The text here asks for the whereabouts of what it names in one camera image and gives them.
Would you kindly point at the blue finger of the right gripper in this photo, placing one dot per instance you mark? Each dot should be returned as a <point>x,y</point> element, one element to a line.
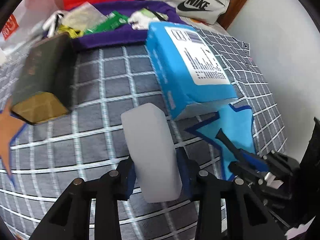
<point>240,149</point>
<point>244,172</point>

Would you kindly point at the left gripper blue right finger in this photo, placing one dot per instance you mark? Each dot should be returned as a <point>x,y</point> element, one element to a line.
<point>188,169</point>

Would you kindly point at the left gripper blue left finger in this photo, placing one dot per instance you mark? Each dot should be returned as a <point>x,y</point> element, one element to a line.
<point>127,179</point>

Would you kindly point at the white lint roller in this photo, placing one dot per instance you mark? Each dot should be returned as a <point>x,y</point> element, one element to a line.
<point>153,153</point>

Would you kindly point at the blue tissue box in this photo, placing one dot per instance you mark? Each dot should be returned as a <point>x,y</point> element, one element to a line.
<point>191,78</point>

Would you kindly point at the dark green tea box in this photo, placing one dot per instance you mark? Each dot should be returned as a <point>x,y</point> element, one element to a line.
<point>43,90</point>

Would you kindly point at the yellow black pouch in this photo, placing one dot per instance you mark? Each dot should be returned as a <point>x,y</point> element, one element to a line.
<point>73,33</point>

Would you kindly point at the green wet wipe pack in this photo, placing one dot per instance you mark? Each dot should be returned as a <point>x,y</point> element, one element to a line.
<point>114,21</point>

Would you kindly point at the small flower print packet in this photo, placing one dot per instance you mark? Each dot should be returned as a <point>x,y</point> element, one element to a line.
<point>141,19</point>

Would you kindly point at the white cloth glove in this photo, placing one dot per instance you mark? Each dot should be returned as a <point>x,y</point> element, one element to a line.
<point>50,25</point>

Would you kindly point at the grey checked star bedsheet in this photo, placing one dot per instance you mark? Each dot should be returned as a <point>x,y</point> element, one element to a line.
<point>90,141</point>

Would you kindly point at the purple towel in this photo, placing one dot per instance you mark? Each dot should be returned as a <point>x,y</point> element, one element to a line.
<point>124,34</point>

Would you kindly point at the white Miniso plastic bag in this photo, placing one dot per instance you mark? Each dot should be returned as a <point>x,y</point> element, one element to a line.
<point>25,22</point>

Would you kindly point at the brown wooden door frame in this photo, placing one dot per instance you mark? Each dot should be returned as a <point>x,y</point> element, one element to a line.
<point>233,9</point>

